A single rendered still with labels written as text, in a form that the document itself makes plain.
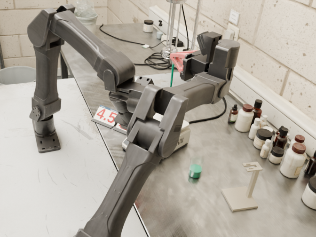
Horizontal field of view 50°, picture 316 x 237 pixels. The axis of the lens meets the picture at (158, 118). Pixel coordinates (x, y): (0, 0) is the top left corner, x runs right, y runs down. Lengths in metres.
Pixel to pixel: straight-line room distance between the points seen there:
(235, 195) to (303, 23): 0.63
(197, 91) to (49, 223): 0.50
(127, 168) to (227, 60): 0.39
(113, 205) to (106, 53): 0.37
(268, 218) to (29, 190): 0.67
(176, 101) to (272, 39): 0.81
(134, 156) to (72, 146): 0.51
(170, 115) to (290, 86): 0.77
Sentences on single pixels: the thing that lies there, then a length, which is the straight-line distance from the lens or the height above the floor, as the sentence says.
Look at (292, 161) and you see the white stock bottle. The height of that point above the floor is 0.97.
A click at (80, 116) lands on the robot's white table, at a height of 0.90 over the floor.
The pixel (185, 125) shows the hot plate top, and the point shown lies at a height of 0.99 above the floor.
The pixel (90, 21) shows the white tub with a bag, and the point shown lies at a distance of 2.00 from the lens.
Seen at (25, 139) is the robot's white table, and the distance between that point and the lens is 1.22.
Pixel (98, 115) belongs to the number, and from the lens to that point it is 1.28.
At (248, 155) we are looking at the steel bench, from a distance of 1.21.
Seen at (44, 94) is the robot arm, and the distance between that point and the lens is 1.08.
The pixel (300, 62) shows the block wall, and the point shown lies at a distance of 1.31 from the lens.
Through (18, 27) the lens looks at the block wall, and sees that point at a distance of 3.44.
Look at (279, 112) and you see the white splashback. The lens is 1.34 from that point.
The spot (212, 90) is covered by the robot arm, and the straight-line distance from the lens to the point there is 0.82.
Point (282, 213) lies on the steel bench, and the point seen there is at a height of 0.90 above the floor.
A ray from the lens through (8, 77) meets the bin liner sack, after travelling 2.89.
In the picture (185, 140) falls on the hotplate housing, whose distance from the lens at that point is 1.16.
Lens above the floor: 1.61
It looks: 33 degrees down
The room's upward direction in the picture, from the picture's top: 6 degrees clockwise
